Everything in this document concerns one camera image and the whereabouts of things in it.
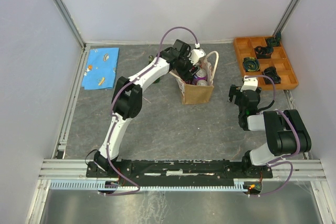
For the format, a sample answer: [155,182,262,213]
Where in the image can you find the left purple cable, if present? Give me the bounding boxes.
[104,26,202,197]

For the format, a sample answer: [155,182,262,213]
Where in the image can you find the rolled dark sock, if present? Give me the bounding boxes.
[254,46,274,59]
[265,31,282,47]

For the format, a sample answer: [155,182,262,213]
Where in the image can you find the aluminium frame rail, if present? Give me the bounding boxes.
[38,159,326,182]

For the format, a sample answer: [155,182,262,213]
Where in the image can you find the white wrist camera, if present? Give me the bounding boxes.
[240,76,258,92]
[189,43,206,66]

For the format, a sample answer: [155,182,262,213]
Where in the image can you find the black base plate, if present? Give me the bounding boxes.
[86,158,274,187]

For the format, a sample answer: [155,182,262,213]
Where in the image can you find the rolled black sock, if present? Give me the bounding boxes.
[262,66,281,84]

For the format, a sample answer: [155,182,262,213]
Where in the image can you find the blue patterned cloth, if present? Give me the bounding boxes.
[81,48,119,90]

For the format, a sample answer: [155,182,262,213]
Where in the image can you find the green glass bottle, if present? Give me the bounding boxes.
[149,55,161,83]

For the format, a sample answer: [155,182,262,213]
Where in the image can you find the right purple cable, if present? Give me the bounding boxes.
[251,74,302,198]

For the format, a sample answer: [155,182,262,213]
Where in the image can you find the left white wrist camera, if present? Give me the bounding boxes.
[189,43,206,66]

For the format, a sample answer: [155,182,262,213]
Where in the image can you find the orange wooden divider tray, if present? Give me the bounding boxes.
[233,36,299,90]

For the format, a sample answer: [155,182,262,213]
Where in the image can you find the rolled blue yellow sock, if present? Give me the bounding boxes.
[243,57,260,72]

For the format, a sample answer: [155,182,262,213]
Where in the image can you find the purple cable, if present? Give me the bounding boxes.
[104,26,202,197]
[251,74,302,198]

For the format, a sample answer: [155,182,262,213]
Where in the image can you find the silver top soda can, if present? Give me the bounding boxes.
[196,80,208,87]

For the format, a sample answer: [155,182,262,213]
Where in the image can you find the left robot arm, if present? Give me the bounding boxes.
[94,40,205,177]

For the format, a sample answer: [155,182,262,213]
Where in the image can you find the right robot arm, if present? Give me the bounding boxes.
[228,84,312,177]

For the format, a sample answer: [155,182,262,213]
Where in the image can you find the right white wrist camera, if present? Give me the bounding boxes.
[240,76,258,92]

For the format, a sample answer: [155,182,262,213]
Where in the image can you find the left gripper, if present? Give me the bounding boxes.
[175,51,200,82]

